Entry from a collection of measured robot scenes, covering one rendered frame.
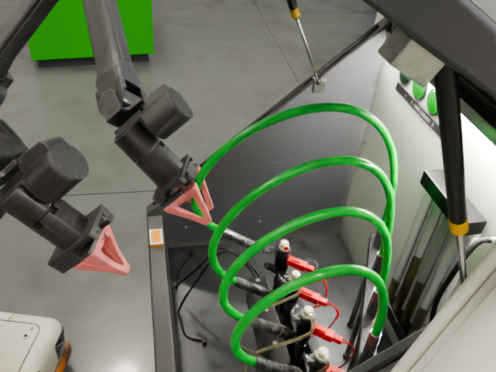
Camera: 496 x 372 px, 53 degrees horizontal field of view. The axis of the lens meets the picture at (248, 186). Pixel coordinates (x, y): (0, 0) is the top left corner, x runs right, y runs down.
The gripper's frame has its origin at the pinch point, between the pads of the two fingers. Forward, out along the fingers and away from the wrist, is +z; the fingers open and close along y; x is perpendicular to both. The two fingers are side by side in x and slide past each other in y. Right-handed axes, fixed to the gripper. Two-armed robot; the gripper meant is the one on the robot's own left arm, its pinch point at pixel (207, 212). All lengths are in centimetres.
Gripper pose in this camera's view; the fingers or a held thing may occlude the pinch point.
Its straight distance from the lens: 85.9
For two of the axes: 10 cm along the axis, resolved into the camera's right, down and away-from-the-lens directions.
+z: 6.4, 7.0, 3.2
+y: 0.0, -4.1, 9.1
